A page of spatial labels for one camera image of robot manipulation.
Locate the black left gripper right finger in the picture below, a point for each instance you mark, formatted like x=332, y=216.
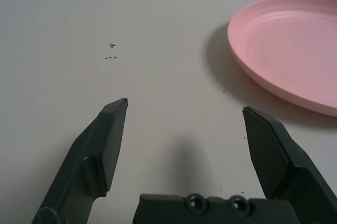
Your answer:
x=276, y=155

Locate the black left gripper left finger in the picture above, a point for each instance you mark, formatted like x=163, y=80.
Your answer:
x=89, y=155

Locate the pink plate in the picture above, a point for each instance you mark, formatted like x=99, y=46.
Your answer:
x=289, y=45

